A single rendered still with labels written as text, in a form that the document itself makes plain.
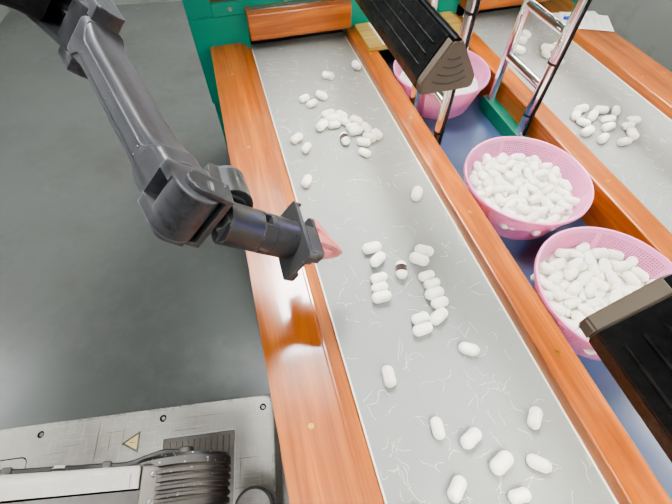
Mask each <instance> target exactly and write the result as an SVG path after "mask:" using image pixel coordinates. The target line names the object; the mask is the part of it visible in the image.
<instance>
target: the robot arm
mask: <svg viewBox="0 0 672 504"><path fill-rule="evenodd" d="M0 5H4V6H7V7H10V8H12V9H15V10H17V11H19V12H21V13H23V14H25V15H26V16H27V17H28V18H30V19H31V20H32V21H33V22H34V23H35V24H36V25H37V26H39V27H40V28H41V29H42V30H43V31H44V32H45V33H46V34H48V35H49V36H50V37H51V38H52V39H53V40H54V41H55V42H57V43H58V44H59V45H60V47H59V49H58V53H59V55H60V57H61V59H62V61H63V63H64V65H65V68H66V69H67V70H68V71H70V72H72V73H74V74H76V75H78V76H81V77H83V78H86V79H88V80H89V82H90V84H91V86H92V88H93V90H94V92H95V94H96V96H97V98H98V100H99V102H100V104H101V106H102V108H103V110H104V112H105V113H106V115H107V117H108V119H109V121H110V123H111V125H112V127H113V129H114V131H115V133H116V135H117V137H118V139H119V141H120V143H121V145H122V147H123V149H124V151H125V153H126V155H127V157H128V160H129V162H130V165H131V168H132V171H133V179H134V183H135V185H136V187H137V189H138V191H139V193H140V197H139V198H138V200H137V202H138V204H139V206H140V208H141V210H142V212H143V214H144V216H145V218H146V220H147V222H148V224H149V226H150V227H151V228H152V231H153V233H154V234H155V236H156V237H158V238H159V239H161V240H162V241H165V242H168V243H171V244H175V245H178V246H181V247H183V246H184V244H185V245H189V246H192V247H195V248H199V246H200V245H201V244H202V243H203V242H204V241H205V239H206V238H207V237H208V236H209V234H210V233H211V234H212V239H213V242H214V243H215V244H219V245H223V246H228V247H232V248H237V249H241V250H246V251H250V252H255V253H259V254H264V255H269V256H273V257H278V259H279V263H280V267H281V271H282V276H283V279H284V280H288V281H294V280H295V279H296V278H297V277H298V276H299V274H298V271H299V270H300V269H301V268H302V267H304V266H307V265H310V264H312V263H316V264H317V263H318V262H319V261H321V260H324V259H329V258H334V257H338V256H339V255H340V254H341V253H342V252H343V251H342V249H341V248H340V247H339V246H338V245H337V243H336V242H335V241H334V240H333V239H332V238H331V237H330V236H329V234H328V233H327V232H326V231H325V229H324V228H323V227H322V226H321V225H320V223H319V222H318V221H317V220H315V219H312V218H308V219H307V220H306V221H305V222H304V220H303V217H302V214H301V210H300V206H301V205H302V204H301V203H298V202H295V201H293V202H292V203H291V204H290V205H289V206H288V207H287V208H286V210H285V211H284V212H283V213H282V214H281V215H280V216H278V215H275V214H272V213H269V212H265V211H262V210H259V209H256V208H253V200H252V197H251V195H250V192H249V189H248V186H247V184H246V181H245V178H244V175H243V173H242V172H241V171H240V170H239V169H238V168H236V167H234V166H230V165H222V166H216V165H214V164H212V163H208V164H207V165H206V167H205V168H204V169H202V168H201V167H200V165H199V163H198V162H197V160H196V159H195V157H194V156H193V155H191V154H190V153H189V152H188V151H187V150H186V149H185V148H184V147H183V146H182V145H181V144H180V142H179V141H178V140H177V138H176V137H175V135H174V133H173V132H172V130H171V128H170V127H169V125H168V123H167V122H166V120H165V118H164V117H163V115H162V113H161V112H160V110H159V108H158V107H157V105H156V103H155V102H154V100H153V98H152V97H151V95H150V94H149V92H148V90H147V89H146V87H145V85H144V84H143V82H142V80H141V79H140V77H139V75H138V74H137V72H136V70H135V69H134V67H133V65H132V64H131V62H130V60H129V58H128V56H127V54H126V52H125V49H124V44H123V40H122V38H121V36H120V34H119V32H120V30H121V28H122V26H123V24H124V22H125V19H124V18H123V16H122V14H121V13H120V11H119V10H118V8H117V7H116V5H115V4H114V3H113V1H111V0H0ZM64 11H67V12H66V13H65V12H64Z"/></svg>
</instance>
